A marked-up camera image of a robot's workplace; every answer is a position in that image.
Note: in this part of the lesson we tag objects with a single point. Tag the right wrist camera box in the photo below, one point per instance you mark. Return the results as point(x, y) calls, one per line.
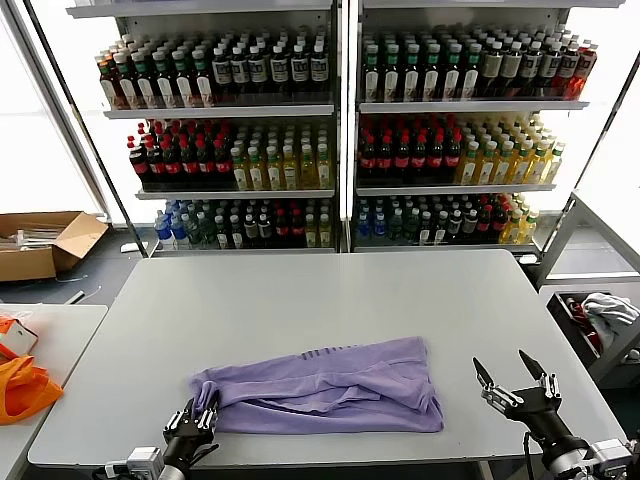
point(612, 455)

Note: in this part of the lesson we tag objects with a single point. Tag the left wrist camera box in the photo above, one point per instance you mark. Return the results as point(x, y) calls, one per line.
point(145, 460)

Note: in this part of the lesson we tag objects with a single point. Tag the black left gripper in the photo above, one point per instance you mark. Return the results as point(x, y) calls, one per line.
point(190, 445)

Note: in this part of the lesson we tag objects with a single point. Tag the red patterned garment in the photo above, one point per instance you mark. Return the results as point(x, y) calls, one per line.
point(592, 341)

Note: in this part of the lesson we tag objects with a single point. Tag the small white floor object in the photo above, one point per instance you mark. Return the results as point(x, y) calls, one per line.
point(526, 259)

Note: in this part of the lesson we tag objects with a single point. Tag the slanted grey metal post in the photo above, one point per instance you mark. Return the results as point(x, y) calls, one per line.
point(129, 232)

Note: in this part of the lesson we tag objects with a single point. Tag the purple printed t-shirt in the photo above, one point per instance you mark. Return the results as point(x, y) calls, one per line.
point(325, 395)

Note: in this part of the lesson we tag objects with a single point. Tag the white crumpled garment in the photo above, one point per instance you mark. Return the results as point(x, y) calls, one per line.
point(610, 313)

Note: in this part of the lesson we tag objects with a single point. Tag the blue label water bottle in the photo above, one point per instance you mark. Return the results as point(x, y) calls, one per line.
point(363, 230)
point(162, 231)
point(379, 230)
point(178, 232)

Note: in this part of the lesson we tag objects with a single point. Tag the dark drink bottle white label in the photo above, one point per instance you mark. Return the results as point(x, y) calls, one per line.
point(265, 231)
point(470, 227)
point(279, 68)
point(550, 66)
point(299, 68)
point(531, 68)
point(250, 232)
point(235, 233)
point(221, 71)
point(319, 68)
point(256, 70)
point(221, 233)
point(455, 228)
point(240, 71)

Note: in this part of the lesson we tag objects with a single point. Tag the small orange white carton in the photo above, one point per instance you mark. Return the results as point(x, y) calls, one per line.
point(17, 337)

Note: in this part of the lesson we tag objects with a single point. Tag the white strips bundle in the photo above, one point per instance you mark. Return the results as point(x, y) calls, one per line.
point(35, 236)

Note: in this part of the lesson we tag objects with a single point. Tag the grey metal shelving unit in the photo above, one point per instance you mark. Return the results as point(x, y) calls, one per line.
point(470, 107)
point(220, 111)

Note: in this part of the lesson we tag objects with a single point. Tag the yellow juice bottle green label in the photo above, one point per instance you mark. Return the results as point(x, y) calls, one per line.
point(521, 168)
point(308, 173)
point(324, 173)
point(538, 168)
point(487, 168)
point(325, 233)
point(290, 173)
point(311, 233)
point(528, 230)
point(554, 168)
point(256, 173)
point(273, 173)
point(470, 168)
point(504, 168)
point(513, 230)
point(240, 173)

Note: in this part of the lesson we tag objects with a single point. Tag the dark grey storage bin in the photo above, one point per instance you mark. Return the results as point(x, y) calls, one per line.
point(570, 326)

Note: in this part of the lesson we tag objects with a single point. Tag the short white floor strip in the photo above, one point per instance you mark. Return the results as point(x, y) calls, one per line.
point(76, 297)

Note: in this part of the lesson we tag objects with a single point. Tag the cola bottle red cap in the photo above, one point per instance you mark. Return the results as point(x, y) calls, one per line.
point(204, 166)
point(385, 161)
point(297, 231)
point(221, 166)
point(484, 226)
point(452, 161)
point(282, 231)
point(435, 161)
point(401, 161)
point(152, 166)
point(499, 225)
point(136, 166)
point(367, 161)
point(187, 166)
point(419, 161)
point(170, 166)

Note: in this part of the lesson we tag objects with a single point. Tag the green label water bottle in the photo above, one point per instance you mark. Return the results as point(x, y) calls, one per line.
point(411, 228)
point(193, 232)
point(206, 232)
point(395, 228)

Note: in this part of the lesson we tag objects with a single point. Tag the grey metal frame table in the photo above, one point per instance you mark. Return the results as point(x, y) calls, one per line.
point(560, 236)

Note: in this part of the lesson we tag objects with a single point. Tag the open brown cardboard box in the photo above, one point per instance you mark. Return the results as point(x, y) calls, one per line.
point(30, 263)

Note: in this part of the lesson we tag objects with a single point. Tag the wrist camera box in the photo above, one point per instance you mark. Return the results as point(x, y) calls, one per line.
point(145, 460)
point(612, 455)

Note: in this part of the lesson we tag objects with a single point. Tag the orange fabric bag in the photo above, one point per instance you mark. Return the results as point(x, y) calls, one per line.
point(25, 391)

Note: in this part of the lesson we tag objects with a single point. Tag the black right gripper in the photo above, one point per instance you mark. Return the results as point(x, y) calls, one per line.
point(535, 417)

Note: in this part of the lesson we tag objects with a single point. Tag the dark bottle beige label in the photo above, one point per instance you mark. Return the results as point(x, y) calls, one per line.
point(511, 68)
point(492, 68)

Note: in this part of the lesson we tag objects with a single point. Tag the tea bottle green white label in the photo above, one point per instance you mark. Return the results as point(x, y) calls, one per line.
point(440, 230)
point(391, 76)
point(471, 76)
point(145, 91)
point(452, 76)
point(203, 90)
point(126, 91)
point(411, 76)
point(106, 88)
point(184, 90)
point(432, 76)
point(165, 90)
point(371, 76)
point(425, 230)

